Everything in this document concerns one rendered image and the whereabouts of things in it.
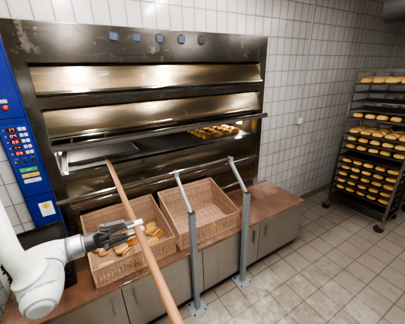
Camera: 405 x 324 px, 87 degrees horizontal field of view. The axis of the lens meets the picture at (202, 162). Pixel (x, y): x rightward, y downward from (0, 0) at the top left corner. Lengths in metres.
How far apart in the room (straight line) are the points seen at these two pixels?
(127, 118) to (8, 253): 1.13
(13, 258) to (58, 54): 1.17
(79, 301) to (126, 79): 1.43
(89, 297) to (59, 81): 1.32
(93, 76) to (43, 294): 1.25
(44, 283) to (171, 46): 1.55
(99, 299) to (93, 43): 1.58
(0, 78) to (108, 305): 1.47
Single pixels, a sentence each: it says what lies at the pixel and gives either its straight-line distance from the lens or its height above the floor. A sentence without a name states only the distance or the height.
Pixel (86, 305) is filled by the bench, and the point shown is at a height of 0.54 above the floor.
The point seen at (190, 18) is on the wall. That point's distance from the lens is 1.90.
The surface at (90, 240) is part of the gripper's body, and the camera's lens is 0.99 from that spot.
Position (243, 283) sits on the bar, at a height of 0.01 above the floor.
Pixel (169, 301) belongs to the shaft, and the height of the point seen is 1.19.
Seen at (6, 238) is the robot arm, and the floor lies 1.38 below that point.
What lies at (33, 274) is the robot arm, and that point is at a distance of 0.86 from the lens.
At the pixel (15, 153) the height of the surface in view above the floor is 1.39.
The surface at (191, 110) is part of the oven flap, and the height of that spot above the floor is 1.52.
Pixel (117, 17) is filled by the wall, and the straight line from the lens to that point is 1.72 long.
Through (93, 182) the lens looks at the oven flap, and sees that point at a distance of 1.82.
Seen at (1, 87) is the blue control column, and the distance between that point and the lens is 1.65.
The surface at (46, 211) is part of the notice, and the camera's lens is 1.85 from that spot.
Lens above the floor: 1.80
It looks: 22 degrees down
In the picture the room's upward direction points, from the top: 2 degrees counter-clockwise
